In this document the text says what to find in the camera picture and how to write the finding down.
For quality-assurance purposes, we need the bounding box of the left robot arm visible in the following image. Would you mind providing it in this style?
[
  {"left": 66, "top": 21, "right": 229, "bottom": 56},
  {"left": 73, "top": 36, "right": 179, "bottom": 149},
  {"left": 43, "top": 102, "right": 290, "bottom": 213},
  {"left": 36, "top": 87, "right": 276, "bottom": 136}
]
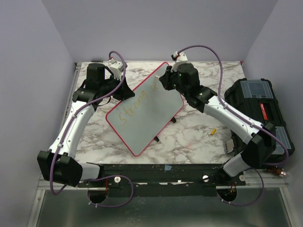
[{"left": 37, "top": 60, "right": 135, "bottom": 187}]

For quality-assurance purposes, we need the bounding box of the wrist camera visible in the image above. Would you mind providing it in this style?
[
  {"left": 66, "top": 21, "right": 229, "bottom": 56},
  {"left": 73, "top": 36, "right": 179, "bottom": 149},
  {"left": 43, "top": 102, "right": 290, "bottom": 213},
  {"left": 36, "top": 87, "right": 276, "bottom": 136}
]
[
  {"left": 109, "top": 58, "right": 124, "bottom": 80},
  {"left": 171, "top": 52, "right": 188, "bottom": 72}
]

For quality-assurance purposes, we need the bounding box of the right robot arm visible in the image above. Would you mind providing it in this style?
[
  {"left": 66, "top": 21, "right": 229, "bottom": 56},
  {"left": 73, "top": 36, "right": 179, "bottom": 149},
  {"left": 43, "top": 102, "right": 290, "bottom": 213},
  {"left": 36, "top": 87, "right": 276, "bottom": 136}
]
[{"left": 158, "top": 63, "right": 276, "bottom": 185}]

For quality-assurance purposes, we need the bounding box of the aluminium frame rail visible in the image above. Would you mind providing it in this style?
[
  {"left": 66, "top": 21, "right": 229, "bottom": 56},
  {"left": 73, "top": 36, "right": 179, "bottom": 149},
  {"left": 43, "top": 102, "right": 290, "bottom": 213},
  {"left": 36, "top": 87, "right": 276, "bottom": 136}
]
[{"left": 39, "top": 62, "right": 82, "bottom": 190}]

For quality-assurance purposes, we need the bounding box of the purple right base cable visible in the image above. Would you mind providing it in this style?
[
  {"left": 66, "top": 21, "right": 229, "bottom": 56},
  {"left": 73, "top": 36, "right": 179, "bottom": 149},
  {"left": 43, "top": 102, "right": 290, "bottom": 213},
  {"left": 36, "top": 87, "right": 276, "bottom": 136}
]
[{"left": 220, "top": 167, "right": 265, "bottom": 206}]

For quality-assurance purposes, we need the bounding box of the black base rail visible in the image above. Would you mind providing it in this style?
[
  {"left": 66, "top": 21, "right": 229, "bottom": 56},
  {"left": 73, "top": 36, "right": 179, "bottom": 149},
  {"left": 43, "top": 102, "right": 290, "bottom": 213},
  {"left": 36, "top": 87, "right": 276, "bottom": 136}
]
[{"left": 78, "top": 164, "right": 246, "bottom": 197}]

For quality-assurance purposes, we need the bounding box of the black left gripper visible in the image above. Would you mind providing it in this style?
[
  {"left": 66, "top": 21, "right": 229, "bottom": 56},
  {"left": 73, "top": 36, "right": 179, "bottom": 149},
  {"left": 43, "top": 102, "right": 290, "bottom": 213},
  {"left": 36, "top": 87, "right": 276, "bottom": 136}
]
[{"left": 100, "top": 74, "right": 135, "bottom": 101}]

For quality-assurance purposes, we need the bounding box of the pink framed whiteboard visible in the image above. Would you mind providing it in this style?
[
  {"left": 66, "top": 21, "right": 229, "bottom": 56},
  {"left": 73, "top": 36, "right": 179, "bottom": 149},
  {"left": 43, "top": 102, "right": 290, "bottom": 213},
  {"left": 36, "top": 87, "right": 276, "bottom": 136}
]
[{"left": 106, "top": 62, "right": 184, "bottom": 157}]

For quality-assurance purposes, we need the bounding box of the copper connector plug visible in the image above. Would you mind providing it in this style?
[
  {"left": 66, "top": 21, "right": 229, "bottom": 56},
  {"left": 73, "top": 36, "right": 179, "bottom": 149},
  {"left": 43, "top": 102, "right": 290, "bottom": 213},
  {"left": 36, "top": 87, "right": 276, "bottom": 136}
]
[{"left": 266, "top": 166, "right": 287, "bottom": 178}]

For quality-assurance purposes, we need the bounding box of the black toolbox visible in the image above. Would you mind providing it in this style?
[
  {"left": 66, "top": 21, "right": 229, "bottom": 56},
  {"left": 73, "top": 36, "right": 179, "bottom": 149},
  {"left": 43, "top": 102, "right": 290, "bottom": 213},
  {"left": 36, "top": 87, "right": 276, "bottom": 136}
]
[{"left": 224, "top": 79, "right": 295, "bottom": 156}]

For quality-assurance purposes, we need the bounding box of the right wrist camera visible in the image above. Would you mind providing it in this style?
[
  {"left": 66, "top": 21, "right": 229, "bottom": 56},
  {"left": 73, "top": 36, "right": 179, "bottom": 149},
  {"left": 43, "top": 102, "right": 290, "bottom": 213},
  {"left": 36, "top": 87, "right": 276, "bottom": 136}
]
[{"left": 171, "top": 52, "right": 188, "bottom": 72}]

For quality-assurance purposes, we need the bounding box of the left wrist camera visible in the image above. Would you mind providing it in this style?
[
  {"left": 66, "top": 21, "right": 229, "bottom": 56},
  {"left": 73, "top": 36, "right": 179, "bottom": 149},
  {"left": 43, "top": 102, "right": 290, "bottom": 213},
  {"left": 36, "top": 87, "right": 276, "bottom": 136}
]
[{"left": 109, "top": 58, "right": 124, "bottom": 80}]

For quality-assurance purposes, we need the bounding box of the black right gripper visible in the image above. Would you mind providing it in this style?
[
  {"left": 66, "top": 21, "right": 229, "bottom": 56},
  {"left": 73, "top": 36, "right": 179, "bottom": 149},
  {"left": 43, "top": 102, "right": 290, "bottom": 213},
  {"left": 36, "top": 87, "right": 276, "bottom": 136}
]
[{"left": 160, "top": 65, "right": 189, "bottom": 97}]

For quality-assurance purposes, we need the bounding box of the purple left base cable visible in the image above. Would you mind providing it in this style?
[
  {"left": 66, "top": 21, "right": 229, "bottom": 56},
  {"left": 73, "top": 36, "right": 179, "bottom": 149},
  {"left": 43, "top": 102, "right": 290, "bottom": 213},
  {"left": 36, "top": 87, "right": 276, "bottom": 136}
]
[{"left": 89, "top": 175, "right": 135, "bottom": 209}]

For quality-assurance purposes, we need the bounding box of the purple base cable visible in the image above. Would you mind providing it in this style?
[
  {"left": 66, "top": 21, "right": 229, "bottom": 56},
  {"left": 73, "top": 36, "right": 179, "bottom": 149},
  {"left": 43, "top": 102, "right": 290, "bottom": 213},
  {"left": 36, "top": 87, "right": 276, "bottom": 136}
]
[
  {"left": 89, "top": 175, "right": 135, "bottom": 209},
  {"left": 220, "top": 167, "right": 265, "bottom": 206}
]

